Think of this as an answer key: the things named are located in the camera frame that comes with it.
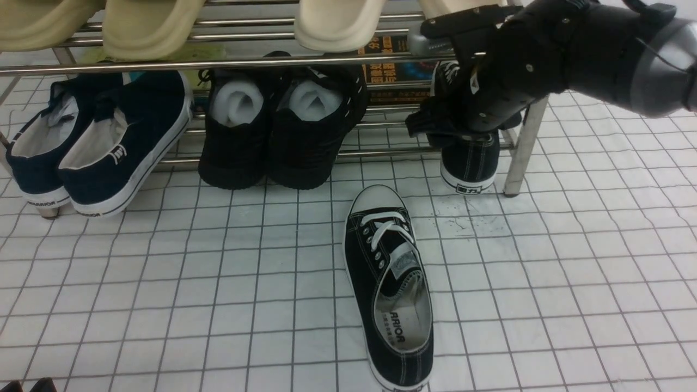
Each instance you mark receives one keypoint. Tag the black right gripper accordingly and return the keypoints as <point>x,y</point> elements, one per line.
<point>509,57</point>

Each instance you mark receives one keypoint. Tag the black canvas sneaker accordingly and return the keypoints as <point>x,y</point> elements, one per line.
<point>468,165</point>
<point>389,283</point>

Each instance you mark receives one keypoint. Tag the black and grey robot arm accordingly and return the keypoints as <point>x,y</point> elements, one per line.
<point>640,57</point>

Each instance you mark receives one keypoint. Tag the silver metal shoe rack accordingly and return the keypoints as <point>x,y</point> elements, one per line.
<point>519,144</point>

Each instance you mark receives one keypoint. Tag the cream slipper right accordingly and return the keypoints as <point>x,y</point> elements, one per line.
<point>436,8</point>

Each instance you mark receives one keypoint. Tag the cream slipper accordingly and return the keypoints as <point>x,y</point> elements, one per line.
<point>436,8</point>
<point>336,26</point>

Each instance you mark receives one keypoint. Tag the cream slipper centre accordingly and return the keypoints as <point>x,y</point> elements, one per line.
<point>336,26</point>

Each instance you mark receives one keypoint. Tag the black mesh sneaker right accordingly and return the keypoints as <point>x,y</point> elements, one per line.
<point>315,108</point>

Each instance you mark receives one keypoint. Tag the black mesh sneaker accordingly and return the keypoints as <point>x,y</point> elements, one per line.
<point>315,108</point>
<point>238,124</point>

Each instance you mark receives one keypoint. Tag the black mesh sneaker left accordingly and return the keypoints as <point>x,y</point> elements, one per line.
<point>238,124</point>

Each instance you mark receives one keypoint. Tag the navy canvas shoe white sole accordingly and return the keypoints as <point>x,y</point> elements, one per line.
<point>134,125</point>

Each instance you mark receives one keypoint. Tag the beige slipper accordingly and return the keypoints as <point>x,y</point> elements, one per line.
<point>147,30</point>
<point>37,25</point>

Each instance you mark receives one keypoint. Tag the navy canvas shoe far left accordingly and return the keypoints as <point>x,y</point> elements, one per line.
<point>36,150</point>

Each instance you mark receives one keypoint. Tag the beige slipper far left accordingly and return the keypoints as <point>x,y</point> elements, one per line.
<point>37,25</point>

